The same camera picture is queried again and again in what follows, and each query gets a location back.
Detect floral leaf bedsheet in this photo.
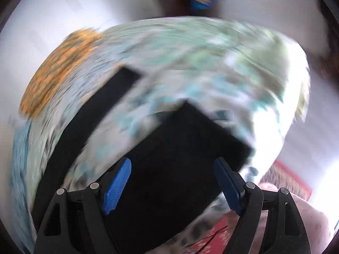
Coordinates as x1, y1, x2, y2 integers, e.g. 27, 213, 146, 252
10, 15, 312, 254

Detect orange floral pillow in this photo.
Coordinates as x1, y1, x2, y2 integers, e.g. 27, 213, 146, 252
19, 29, 103, 119

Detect teal patterned pillow near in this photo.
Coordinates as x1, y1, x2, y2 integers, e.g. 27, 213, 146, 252
10, 121, 35, 253

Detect black pants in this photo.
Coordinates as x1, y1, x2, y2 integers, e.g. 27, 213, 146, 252
32, 68, 251, 253

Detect black cable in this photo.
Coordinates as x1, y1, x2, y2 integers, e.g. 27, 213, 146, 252
190, 224, 229, 254

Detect red patterned rug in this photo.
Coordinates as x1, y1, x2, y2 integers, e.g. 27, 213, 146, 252
187, 160, 312, 253

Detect brown wooden cabinet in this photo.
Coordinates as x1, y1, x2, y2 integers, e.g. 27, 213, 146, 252
156, 0, 220, 18

